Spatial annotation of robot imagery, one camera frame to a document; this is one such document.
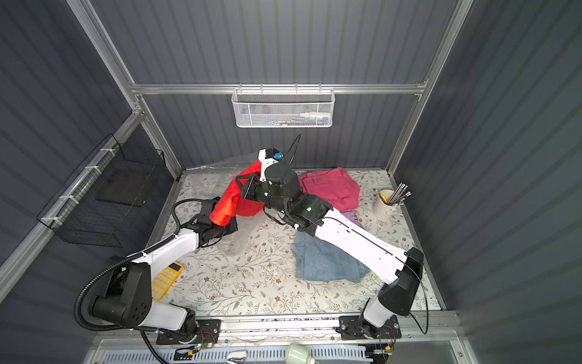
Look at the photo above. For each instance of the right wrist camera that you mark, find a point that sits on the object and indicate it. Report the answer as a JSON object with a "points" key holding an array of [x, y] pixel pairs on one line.
{"points": [[268, 157]]}

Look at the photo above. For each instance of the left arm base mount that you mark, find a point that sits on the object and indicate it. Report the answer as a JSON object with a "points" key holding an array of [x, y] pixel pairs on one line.
{"points": [[205, 331]]}

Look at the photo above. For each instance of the pale green lamp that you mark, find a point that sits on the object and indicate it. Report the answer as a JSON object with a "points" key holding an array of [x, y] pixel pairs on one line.
{"points": [[298, 354]]}

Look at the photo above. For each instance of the pink cloth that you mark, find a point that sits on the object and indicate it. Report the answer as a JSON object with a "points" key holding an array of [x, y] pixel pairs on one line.
{"points": [[334, 186]]}

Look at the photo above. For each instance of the clear plastic vacuum bag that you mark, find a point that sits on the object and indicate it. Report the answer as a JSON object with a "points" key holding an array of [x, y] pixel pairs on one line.
{"points": [[210, 181]]}

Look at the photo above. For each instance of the red cloth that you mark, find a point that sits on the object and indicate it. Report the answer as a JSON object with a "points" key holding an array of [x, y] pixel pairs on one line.
{"points": [[231, 204]]}

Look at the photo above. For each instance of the floral table mat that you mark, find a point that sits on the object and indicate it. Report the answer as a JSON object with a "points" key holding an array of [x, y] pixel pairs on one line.
{"points": [[262, 281]]}

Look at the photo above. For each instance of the white wire mesh basket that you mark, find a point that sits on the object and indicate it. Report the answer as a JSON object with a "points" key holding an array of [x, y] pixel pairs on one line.
{"points": [[251, 109]]}

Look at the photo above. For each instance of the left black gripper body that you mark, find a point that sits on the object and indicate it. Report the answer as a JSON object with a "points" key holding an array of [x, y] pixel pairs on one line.
{"points": [[223, 228]]}

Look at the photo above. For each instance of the blue grey cloth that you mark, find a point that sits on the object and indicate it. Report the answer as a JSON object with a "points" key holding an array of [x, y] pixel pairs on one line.
{"points": [[320, 261]]}

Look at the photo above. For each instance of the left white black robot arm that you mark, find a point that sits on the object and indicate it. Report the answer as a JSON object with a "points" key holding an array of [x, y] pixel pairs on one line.
{"points": [[125, 294]]}

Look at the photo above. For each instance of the black wire mesh basket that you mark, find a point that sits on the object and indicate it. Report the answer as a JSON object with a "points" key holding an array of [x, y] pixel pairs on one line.
{"points": [[109, 203]]}

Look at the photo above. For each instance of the bundle of pens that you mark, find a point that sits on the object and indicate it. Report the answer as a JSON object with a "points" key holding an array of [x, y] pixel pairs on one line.
{"points": [[399, 194]]}

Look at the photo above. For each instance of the white pen cup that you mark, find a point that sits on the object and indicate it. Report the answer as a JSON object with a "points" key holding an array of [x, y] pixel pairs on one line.
{"points": [[381, 209]]}

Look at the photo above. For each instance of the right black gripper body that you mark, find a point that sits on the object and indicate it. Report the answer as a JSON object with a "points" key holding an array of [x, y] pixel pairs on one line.
{"points": [[248, 187]]}

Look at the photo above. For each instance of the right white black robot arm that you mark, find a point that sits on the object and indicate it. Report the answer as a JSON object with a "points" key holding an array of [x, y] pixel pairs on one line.
{"points": [[400, 270]]}

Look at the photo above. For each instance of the purple cloth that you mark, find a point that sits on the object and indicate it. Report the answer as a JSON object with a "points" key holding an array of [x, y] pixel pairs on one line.
{"points": [[351, 215]]}

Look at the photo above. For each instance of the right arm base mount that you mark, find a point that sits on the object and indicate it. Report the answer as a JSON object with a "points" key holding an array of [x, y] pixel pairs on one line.
{"points": [[354, 327]]}

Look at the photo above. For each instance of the yellow object on mat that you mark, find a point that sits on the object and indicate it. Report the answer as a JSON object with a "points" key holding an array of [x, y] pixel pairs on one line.
{"points": [[163, 281]]}

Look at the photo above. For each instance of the items in white basket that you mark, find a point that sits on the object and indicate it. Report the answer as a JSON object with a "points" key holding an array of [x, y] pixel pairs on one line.
{"points": [[308, 119]]}

